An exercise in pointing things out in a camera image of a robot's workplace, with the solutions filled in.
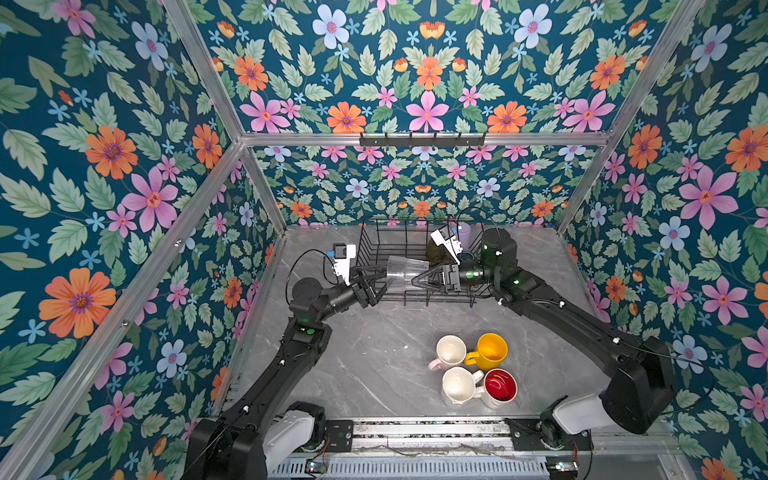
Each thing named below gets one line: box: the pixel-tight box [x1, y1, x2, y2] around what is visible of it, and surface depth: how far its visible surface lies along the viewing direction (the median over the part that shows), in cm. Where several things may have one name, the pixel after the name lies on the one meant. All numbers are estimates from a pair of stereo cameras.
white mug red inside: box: [481, 368, 518, 409], surface depth 79 cm
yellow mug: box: [464, 333, 509, 371], surface depth 82 cm
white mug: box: [441, 366, 485, 408], surface depth 76 cm
